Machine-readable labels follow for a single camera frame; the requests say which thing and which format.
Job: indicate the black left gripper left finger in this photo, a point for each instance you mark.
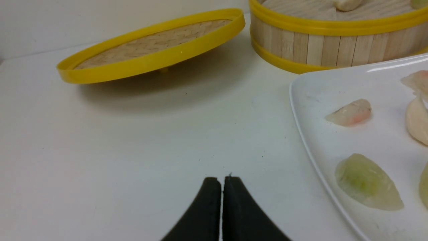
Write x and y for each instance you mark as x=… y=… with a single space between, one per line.
x=201 y=221

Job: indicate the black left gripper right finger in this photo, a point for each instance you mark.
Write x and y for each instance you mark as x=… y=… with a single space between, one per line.
x=243 y=219

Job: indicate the pale green dumpling plate bottom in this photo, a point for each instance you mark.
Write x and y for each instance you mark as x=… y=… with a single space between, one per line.
x=367 y=183

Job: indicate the white dumpling steamer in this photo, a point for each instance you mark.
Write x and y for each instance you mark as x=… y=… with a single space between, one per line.
x=418 y=82

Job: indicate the white square plate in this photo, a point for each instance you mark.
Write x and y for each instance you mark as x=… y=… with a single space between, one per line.
x=383 y=139

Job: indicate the green translucent dumpling on plate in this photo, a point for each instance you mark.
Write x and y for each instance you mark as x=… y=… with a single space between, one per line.
x=423 y=186

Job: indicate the pink translucent dumpling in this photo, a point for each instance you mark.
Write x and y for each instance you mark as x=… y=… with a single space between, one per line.
x=351 y=114

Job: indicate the yellow rimmed bamboo steamer lid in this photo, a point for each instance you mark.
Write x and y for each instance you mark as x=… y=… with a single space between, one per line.
x=152 y=48

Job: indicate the yellow rimmed bamboo steamer basket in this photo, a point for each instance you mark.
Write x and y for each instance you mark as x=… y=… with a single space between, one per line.
x=300 y=45

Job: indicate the cream white dumpling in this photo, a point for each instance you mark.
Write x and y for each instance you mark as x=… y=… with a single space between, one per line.
x=416 y=120

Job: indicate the white steamer liner paper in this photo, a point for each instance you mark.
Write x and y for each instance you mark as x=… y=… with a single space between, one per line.
x=325 y=9

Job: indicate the pinkish dumpling steamer lower centre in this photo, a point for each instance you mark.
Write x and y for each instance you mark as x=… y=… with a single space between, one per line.
x=346 y=5

